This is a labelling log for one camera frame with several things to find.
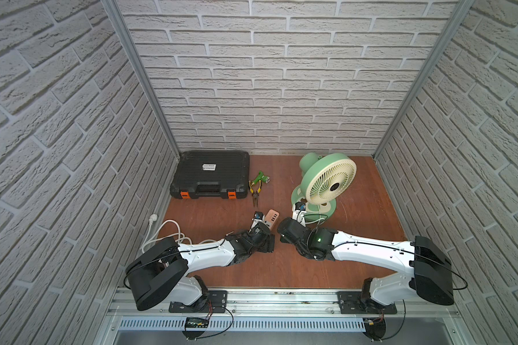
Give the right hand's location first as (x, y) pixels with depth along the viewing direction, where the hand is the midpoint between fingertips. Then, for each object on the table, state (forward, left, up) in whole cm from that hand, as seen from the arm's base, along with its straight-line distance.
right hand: (286, 226), depth 81 cm
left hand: (+2, +9, -8) cm, 12 cm away
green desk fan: (+10, -15, +15) cm, 23 cm away
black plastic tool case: (+32, +33, -4) cm, 46 cm away
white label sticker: (+35, +34, -2) cm, 49 cm away
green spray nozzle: (+32, +8, -8) cm, 34 cm away
